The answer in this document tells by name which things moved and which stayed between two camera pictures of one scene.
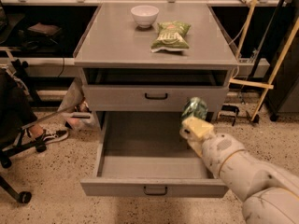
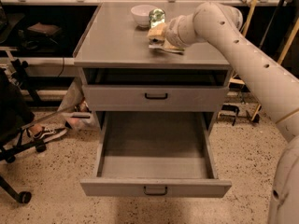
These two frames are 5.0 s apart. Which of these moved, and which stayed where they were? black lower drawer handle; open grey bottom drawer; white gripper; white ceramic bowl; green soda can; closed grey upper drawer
Moved: green soda can; white gripper
Stayed: white ceramic bowl; open grey bottom drawer; closed grey upper drawer; black lower drawer handle
